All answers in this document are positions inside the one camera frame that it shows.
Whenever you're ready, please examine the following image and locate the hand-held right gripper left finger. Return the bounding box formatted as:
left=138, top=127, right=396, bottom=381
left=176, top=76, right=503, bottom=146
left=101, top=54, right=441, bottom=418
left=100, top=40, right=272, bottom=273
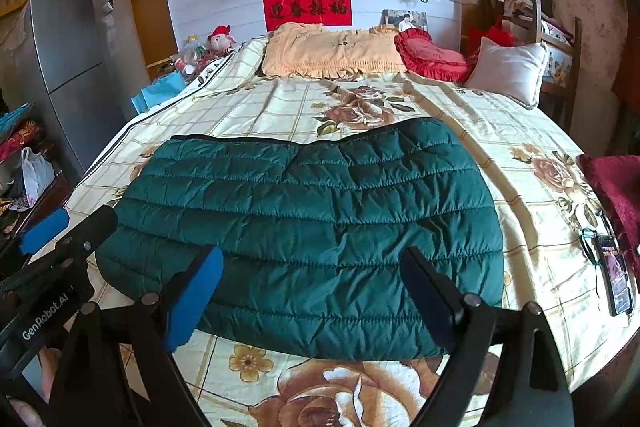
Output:
left=47, top=244, right=225, bottom=427

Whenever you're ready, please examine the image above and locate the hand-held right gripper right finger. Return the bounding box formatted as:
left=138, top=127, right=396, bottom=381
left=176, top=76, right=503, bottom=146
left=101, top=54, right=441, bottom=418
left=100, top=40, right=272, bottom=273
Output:
left=401, top=246, right=576, bottom=427

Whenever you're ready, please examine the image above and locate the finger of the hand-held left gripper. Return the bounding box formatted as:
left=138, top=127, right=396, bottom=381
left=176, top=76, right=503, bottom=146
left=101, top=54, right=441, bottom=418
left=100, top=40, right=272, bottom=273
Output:
left=10, top=208, right=70, bottom=273
left=56, top=206, right=118, bottom=259

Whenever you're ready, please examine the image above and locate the green quilted jacket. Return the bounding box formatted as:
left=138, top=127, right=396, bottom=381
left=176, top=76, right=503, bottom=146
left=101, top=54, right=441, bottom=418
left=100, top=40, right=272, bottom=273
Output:
left=95, top=117, right=505, bottom=362

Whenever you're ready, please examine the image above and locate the person's left hand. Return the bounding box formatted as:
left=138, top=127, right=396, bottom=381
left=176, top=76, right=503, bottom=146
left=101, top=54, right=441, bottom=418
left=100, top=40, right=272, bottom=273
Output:
left=7, top=347, right=63, bottom=427

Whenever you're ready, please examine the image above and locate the dark wooden cabinet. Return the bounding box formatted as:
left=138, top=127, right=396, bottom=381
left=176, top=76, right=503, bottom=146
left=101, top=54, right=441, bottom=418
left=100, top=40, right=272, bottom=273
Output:
left=0, top=137, right=76, bottom=268

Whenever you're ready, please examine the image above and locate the white plastic bag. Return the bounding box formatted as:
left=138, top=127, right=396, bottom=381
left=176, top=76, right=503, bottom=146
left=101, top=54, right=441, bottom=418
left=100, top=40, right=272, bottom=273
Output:
left=21, top=147, right=56, bottom=208

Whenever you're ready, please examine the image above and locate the red patterned fabric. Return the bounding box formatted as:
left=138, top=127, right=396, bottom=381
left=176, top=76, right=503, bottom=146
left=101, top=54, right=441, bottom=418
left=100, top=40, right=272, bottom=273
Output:
left=0, top=119, right=41, bottom=160

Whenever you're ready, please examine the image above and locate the teal fabric bundle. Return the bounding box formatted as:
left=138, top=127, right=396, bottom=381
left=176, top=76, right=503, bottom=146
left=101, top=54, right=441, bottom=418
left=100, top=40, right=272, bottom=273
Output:
left=0, top=102, right=35, bottom=132

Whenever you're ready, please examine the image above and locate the blue gift bag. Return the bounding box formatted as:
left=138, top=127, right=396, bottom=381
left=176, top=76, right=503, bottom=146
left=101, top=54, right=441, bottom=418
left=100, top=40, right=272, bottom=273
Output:
left=131, top=71, right=186, bottom=112

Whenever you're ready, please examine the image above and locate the floral cream bed blanket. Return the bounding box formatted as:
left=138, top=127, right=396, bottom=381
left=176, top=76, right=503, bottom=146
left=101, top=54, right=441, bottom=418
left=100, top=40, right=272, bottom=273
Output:
left=55, top=34, right=640, bottom=427

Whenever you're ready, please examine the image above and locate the grey refrigerator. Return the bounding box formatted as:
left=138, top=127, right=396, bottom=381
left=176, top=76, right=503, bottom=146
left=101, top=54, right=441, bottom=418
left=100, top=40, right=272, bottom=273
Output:
left=15, top=0, right=126, bottom=178

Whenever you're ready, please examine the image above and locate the cluster of plastic bottles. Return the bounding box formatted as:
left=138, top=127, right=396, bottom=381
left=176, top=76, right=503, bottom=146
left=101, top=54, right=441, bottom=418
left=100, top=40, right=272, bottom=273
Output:
left=172, top=34, right=213, bottom=80

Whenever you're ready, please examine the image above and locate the wooden door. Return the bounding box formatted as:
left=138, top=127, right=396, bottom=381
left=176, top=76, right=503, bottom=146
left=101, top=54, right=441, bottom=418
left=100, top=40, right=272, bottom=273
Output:
left=132, top=0, right=178, bottom=68

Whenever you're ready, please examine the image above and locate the dark red velvet cloth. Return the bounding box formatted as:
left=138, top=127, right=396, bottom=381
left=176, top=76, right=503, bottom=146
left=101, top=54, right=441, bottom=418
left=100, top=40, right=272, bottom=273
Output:
left=577, top=153, right=640, bottom=268

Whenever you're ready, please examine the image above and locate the plush toy with red hat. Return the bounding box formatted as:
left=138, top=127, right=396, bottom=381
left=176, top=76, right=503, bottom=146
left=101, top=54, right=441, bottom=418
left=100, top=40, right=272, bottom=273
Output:
left=206, top=24, right=238, bottom=55

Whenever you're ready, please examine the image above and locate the white pillow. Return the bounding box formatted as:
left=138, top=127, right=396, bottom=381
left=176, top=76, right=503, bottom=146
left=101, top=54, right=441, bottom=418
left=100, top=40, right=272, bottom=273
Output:
left=462, top=37, right=550, bottom=110

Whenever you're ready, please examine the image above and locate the red ruffled pillow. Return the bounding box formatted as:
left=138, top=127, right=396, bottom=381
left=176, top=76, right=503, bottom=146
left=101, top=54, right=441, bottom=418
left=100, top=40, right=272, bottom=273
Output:
left=394, top=28, right=476, bottom=82

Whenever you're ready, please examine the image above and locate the yellow ruffled pillow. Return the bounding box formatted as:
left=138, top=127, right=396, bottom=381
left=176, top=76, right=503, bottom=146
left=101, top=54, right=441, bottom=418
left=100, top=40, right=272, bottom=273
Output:
left=261, top=22, right=408, bottom=80

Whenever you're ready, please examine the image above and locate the printed chair cushion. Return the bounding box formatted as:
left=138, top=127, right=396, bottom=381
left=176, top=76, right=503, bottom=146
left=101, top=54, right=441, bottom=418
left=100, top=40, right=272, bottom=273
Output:
left=542, top=19, right=573, bottom=88

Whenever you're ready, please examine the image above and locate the red bag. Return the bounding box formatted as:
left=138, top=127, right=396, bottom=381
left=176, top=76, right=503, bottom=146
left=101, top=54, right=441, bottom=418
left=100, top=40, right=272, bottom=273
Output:
left=480, top=23, right=516, bottom=48

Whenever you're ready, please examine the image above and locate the photo print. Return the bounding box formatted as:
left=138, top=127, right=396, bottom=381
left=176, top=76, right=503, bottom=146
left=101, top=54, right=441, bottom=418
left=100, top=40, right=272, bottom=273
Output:
left=380, top=9, right=430, bottom=34

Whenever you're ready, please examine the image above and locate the wooden chair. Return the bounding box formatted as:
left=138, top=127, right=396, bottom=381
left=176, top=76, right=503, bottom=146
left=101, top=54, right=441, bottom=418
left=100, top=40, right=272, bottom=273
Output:
left=480, top=0, right=583, bottom=132

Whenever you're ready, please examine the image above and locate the rust red hanging cloth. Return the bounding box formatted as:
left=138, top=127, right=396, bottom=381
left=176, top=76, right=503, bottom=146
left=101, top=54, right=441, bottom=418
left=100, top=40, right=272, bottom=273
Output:
left=612, top=42, right=640, bottom=114

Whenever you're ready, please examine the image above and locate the smartphone with blue lanyard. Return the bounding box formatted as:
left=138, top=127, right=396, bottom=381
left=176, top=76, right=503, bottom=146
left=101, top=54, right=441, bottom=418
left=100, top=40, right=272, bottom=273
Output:
left=580, top=229, right=636, bottom=318

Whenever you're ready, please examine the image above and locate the red wall banner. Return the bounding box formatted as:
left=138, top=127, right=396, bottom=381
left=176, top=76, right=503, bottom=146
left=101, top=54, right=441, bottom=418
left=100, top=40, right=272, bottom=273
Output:
left=262, top=0, right=353, bottom=32

